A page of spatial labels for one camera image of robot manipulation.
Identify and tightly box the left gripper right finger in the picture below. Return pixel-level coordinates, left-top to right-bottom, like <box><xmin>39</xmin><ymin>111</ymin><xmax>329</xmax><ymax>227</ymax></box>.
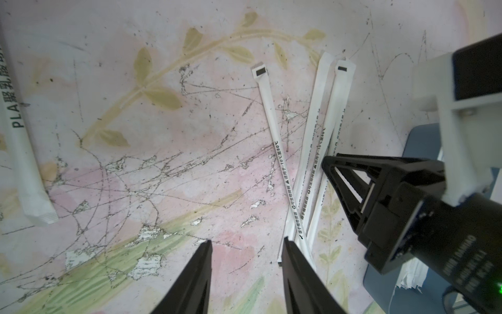
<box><xmin>281</xmin><ymin>238</ymin><xmax>345</xmax><ymax>314</ymax></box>

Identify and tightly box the blue plastic storage tray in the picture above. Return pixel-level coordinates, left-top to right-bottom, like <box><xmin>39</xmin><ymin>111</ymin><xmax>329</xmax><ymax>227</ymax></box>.
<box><xmin>362</xmin><ymin>122</ymin><xmax>502</xmax><ymax>314</ymax></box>

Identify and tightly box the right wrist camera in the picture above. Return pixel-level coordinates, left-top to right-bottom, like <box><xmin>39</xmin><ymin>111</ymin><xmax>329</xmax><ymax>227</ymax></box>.
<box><xmin>411</xmin><ymin>35</ymin><xmax>501</xmax><ymax>206</ymax></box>

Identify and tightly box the pink floral table mat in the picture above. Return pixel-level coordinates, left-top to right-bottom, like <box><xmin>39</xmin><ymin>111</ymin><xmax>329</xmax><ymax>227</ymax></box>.
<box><xmin>1</xmin><ymin>1</ymin><xmax>501</xmax><ymax>313</ymax></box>

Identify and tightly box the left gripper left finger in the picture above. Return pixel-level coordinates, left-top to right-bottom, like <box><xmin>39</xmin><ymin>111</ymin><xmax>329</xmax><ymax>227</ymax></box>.
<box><xmin>151</xmin><ymin>240</ymin><xmax>213</xmax><ymax>314</ymax></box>

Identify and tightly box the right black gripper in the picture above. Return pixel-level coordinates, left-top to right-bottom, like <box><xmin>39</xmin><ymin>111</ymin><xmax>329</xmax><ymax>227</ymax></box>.
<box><xmin>322</xmin><ymin>153</ymin><xmax>501</xmax><ymax>313</ymax></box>

